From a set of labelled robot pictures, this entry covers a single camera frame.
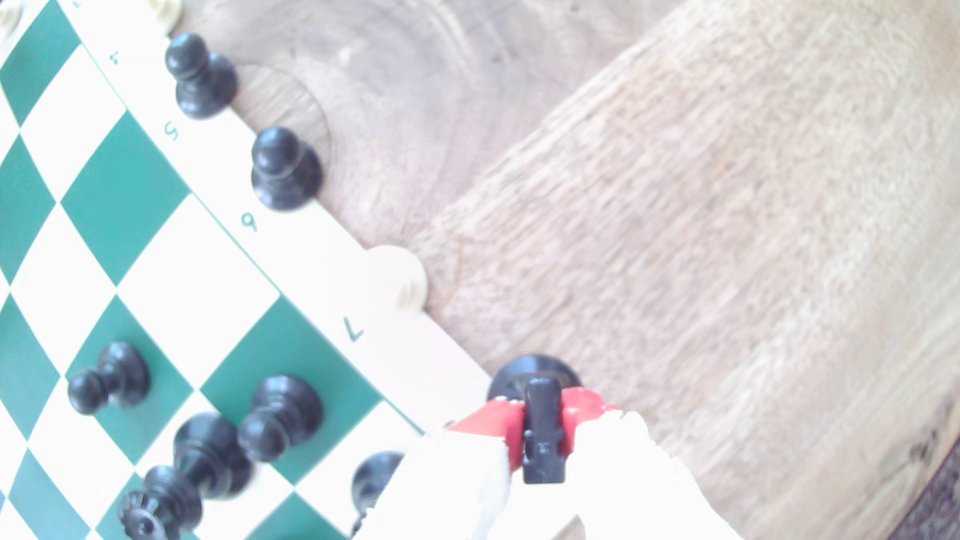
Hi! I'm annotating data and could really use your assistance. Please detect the green and white chessboard mat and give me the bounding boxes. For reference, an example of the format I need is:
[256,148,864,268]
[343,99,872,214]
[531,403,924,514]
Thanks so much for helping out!
[0,0,492,540]

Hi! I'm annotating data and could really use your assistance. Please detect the gripper finger red tip taped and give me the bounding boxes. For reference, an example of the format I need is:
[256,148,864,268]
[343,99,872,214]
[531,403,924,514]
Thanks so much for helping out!
[562,387,744,540]
[352,399,525,540]

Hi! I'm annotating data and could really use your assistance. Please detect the black tall chess piece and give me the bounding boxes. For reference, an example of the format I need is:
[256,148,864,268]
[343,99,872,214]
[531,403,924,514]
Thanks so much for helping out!
[487,354,582,486]

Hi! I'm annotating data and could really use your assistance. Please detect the black chess queen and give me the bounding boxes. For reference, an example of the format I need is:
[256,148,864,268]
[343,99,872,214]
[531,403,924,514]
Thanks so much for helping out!
[118,465,204,540]

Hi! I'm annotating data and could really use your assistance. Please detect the black chess pawn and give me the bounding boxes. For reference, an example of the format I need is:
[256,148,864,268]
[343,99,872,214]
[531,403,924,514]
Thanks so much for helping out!
[165,32,240,120]
[237,375,325,464]
[250,126,325,212]
[67,342,151,416]

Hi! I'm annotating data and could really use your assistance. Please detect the white chess pawn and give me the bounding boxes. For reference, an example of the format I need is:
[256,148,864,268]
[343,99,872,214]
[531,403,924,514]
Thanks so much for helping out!
[367,245,429,312]

